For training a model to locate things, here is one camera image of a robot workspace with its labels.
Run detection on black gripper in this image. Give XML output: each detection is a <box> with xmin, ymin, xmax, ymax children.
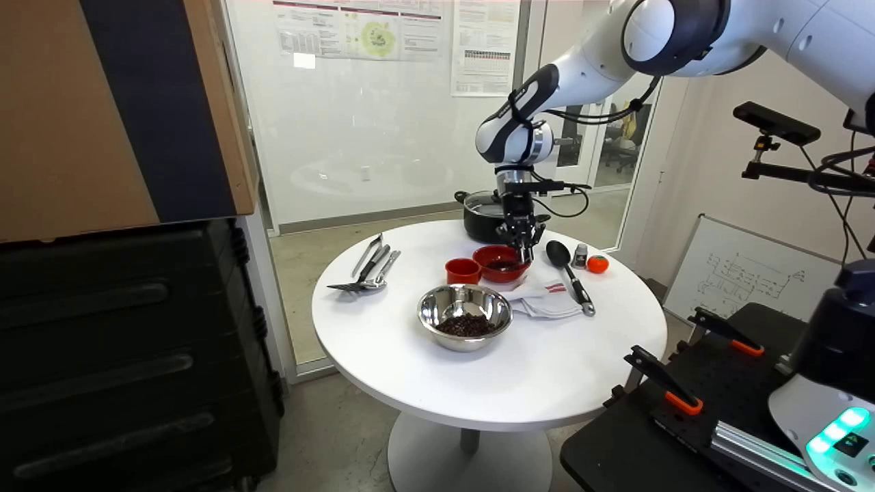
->
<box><xmin>496</xmin><ymin>169</ymin><xmax>542</xmax><ymax>266</ymax></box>

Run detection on black serving spoon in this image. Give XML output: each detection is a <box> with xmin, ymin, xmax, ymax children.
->
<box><xmin>543</xmin><ymin>237</ymin><xmax>598</xmax><ymax>321</ymax></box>

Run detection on red plastic bowl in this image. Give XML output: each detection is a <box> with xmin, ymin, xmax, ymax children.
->
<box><xmin>470</xmin><ymin>244</ymin><xmax>537</xmax><ymax>291</ymax></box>

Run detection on stainless steel bowl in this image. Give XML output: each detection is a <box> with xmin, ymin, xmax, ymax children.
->
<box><xmin>415</xmin><ymin>282</ymin><xmax>513</xmax><ymax>356</ymax></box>

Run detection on black cooking pot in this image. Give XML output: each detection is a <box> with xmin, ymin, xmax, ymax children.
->
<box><xmin>452</xmin><ymin>190</ymin><xmax>556</xmax><ymax>247</ymax></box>

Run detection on glass pot lid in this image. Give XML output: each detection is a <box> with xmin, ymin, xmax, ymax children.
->
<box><xmin>461</xmin><ymin>185</ymin><xmax>506</xmax><ymax>220</ymax></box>

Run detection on red plastic cup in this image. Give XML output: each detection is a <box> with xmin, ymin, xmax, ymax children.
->
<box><xmin>444</xmin><ymin>256</ymin><xmax>485</xmax><ymax>287</ymax></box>

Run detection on silver metal tongs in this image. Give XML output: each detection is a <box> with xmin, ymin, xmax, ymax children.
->
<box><xmin>351</xmin><ymin>233</ymin><xmax>404</xmax><ymax>293</ymax></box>

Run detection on white paper notice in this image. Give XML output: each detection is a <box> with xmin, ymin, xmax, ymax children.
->
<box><xmin>448</xmin><ymin>0</ymin><xmax>523</xmax><ymax>98</ymax></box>

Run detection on white whiteboard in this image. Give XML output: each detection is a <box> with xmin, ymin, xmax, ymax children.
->
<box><xmin>661</xmin><ymin>213</ymin><xmax>844</xmax><ymax>323</ymax></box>

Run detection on black perforated robot cart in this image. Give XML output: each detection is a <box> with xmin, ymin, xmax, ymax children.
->
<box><xmin>558</xmin><ymin>297</ymin><xmax>875</xmax><ymax>492</ymax></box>

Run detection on paper poster with green circle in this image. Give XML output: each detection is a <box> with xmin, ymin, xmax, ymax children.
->
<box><xmin>270</xmin><ymin>0</ymin><xmax>448</xmax><ymax>64</ymax></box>

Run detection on black hard case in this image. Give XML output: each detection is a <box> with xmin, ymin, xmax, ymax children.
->
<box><xmin>0</xmin><ymin>217</ymin><xmax>288</xmax><ymax>492</ymax></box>

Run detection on cardboard box with dark stripe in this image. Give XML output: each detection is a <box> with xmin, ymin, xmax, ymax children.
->
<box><xmin>0</xmin><ymin>0</ymin><xmax>260</xmax><ymax>247</ymax></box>

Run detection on grey metal frame post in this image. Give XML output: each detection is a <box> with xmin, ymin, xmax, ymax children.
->
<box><xmin>502</xmin><ymin>0</ymin><xmax>558</xmax><ymax>91</ymax></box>
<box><xmin>217</xmin><ymin>0</ymin><xmax>282</xmax><ymax>378</ymax></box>

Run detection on black clamp with orange handle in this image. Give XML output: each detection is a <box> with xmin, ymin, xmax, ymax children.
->
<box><xmin>686</xmin><ymin>307</ymin><xmax>770</xmax><ymax>363</ymax></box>
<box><xmin>623</xmin><ymin>341</ymin><xmax>709</xmax><ymax>422</ymax></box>

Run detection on black stereo camera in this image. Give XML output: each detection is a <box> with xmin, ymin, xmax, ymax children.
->
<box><xmin>733</xmin><ymin>98</ymin><xmax>822</xmax><ymax>147</ymax></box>

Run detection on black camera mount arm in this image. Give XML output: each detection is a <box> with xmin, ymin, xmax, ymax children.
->
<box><xmin>740</xmin><ymin>133</ymin><xmax>875</xmax><ymax>194</ymax></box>

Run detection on aluminium rail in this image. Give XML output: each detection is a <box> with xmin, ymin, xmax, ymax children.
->
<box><xmin>709</xmin><ymin>419</ymin><xmax>828</xmax><ymax>492</ymax></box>

